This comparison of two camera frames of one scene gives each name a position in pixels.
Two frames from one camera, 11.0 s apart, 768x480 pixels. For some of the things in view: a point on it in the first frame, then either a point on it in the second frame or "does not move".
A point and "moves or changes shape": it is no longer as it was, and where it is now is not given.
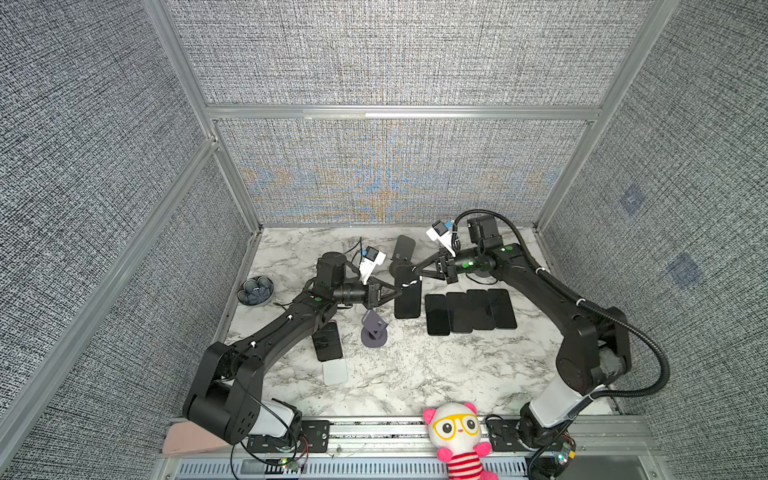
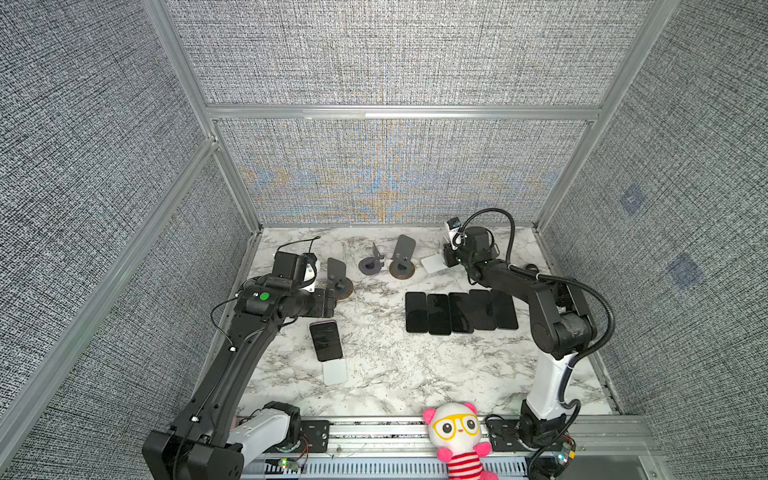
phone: [408, 305] moves or changes shape
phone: [502, 310] does not move
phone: [480, 309] does not move
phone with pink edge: [327, 342] does not move
